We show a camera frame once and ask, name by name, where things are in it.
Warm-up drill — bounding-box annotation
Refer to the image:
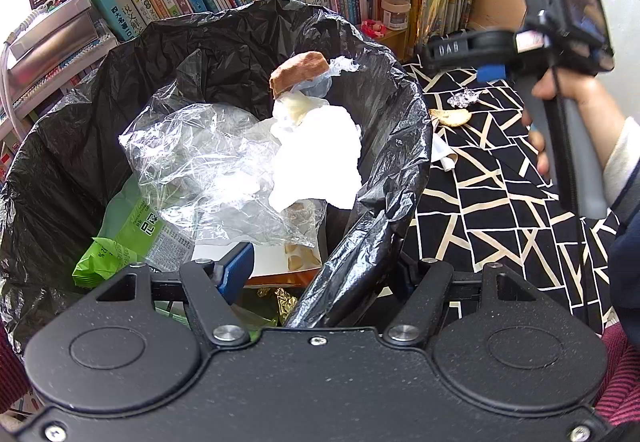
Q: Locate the white tissue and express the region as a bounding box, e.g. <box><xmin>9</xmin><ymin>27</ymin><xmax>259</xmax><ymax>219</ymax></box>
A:
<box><xmin>270</xmin><ymin>94</ymin><xmax>363</xmax><ymax>210</ymax></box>

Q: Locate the silver foil wrapper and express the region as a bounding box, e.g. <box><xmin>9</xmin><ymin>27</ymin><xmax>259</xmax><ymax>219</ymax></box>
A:
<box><xmin>447</xmin><ymin>89</ymin><xmax>481</xmax><ymax>108</ymax></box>

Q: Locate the large orange peel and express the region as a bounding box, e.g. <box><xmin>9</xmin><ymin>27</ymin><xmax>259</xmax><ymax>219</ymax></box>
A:
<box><xmin>430</xmin><ymin>108</ymin><xmax>472</xmax><ymax>128</ymax></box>

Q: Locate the green snack bag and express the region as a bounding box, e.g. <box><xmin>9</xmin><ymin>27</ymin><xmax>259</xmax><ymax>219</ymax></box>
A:
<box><xmin>72</xmin><ymin>177</ymin><xmax>196</xmax><ymax>290</ymax></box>

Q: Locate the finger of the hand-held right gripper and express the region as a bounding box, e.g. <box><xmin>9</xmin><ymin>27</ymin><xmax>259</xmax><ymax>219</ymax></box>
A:
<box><xmin>420</xmin><ymin>32</ymin><xmax>525</xmax><ymax>84</ymax></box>

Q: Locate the stack of grey spiral notebooks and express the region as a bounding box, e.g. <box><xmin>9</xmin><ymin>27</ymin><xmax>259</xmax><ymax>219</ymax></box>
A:
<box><xmin>0</xmin><ymin>0</ymin><xmax>116</xmax><ymax>123</ymax></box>

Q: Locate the small jar with white lid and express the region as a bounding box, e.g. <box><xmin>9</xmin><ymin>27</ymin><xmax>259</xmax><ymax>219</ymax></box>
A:
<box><xmin>381</xmin><ymin>0</ymin><xmax>412</xmax><ymax>30</ymax></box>

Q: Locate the orange cardboard box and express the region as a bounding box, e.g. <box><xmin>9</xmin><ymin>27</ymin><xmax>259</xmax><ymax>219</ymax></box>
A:
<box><xmin>192</xmin><ymin>242</ymin><xmax>323</xmax><ymax>290</ymax></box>

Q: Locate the brown food scrap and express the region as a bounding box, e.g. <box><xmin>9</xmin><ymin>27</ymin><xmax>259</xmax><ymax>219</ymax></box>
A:
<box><xmin>270</xmin><ymin>52</ymin><xmax>328</xmax><ymax>98</ymax></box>

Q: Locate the beige paper roll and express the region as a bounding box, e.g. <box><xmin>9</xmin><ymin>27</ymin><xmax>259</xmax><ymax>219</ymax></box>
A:
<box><xmin>432</xmin><ymin>132</ymin><xmax>458</xmax><ymax>171</ymax></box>

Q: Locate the black patterned tablecloth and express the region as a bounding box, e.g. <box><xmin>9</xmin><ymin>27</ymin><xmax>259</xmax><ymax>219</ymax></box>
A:
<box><xmin>400</xmin><ymin>27</ymin><xmax>621</xmax><ymax>338</ymax></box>

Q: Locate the clear snack packet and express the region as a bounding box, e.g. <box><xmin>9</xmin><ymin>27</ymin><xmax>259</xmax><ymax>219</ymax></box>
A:
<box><xmin>282</xmin><ymin>199</ymin><xmax>323</xmax><ymax>273</ymax></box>

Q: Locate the clear plastic wrap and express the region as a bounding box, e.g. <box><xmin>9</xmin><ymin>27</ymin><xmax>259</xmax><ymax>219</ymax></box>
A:
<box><xmin>119</xmin><ymin>49</ymin><xmax>361</xmax><ymax>248</ymax></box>

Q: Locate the person's right hand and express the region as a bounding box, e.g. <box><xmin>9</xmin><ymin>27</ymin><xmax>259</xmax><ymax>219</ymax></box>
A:
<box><xmin>522</xmin><ymin>69</ymin><xmax>627</xmax><ymax>175</ymax></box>

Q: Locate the black trash bag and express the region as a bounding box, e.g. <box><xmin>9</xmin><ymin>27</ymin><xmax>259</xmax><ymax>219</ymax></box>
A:
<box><xmin>0</xmin><ymin>0</ymin><xmax>433</xmax><ymax>358</ymax></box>

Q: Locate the person's right forearm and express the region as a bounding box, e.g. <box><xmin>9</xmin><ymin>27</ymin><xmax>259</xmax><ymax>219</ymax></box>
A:
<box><xmin>600</xmin><ymin>117</ymin><xmax>640</xmax><ymax>338</ymax></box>

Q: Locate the gold foil wrapper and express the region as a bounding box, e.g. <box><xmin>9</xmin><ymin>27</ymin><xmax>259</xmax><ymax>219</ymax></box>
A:
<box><xmin>255</xmin><ymin>287</ymin><xmax>301</xmax><ymax>325</ymax></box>

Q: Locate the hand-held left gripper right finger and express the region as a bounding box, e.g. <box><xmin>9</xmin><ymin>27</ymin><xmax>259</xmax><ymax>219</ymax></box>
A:
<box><xmin>384</xmin><ymin>259</ymin><xmax>546</xmax><ymax>348</ymax></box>

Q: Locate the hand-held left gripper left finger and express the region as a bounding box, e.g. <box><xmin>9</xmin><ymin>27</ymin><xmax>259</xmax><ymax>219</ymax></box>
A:
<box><xmin>95</xmin><ymin>242</ymin><xmax>256</xmax><ymax>348</ymax></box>

